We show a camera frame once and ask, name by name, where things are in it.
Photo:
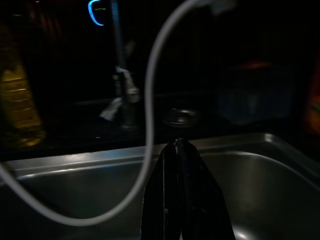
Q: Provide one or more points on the chrome kitchen faucet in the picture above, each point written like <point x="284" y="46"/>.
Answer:
<point x="125" y="90"/>

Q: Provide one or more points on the round metal lid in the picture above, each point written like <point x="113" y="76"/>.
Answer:
<point x="180" y="117"/>

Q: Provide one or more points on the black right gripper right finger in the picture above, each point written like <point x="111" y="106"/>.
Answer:
<point x="200" y="200"/>

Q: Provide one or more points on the stainless steel sink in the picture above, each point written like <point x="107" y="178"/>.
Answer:
<point x="75" y="180"/>

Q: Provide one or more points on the translucent blue plastic container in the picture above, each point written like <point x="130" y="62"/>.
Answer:
<point x="255" y="100"/>

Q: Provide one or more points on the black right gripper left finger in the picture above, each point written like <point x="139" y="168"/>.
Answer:
<point x="160" y="200"/>

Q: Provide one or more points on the yellow cooking oil bottle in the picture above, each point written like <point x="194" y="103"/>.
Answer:
<point x="17" y="105"/>

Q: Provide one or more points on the glowing blue appliance light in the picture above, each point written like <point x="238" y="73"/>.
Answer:
<point x="93" y="13"/>

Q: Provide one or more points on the white tag on faucet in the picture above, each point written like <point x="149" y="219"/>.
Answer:
<point x="110" y="111"/>

